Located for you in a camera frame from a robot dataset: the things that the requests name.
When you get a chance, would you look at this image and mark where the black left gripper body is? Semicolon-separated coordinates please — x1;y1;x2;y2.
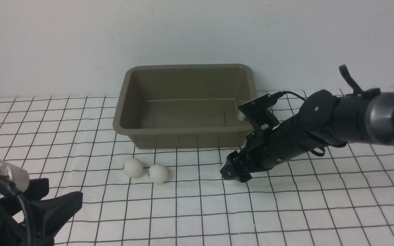
0;178;83;246

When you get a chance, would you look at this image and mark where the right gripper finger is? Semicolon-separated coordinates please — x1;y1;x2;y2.
235;173;253;183
220;163;239;180

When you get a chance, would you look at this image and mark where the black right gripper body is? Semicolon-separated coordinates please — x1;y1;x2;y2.
229;116;320;174

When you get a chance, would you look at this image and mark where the white table-tennis ball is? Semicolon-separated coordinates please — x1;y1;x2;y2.
122;158;143;178
147;164;168;184

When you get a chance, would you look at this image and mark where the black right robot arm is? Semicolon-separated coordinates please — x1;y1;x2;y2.
220;88;394;183

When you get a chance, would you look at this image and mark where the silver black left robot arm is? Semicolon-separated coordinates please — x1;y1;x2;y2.
0;159;83;246

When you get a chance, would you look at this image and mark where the olive green plastic bin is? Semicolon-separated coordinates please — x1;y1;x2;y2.
113;64;257;149

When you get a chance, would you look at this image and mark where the white black-grid tablecloth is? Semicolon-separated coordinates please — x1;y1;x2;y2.
0;96;394;246

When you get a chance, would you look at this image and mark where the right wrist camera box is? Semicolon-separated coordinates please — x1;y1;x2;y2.
238;94;279;135

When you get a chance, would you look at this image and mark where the black right camera cable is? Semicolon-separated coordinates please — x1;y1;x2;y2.
272;64;363;103

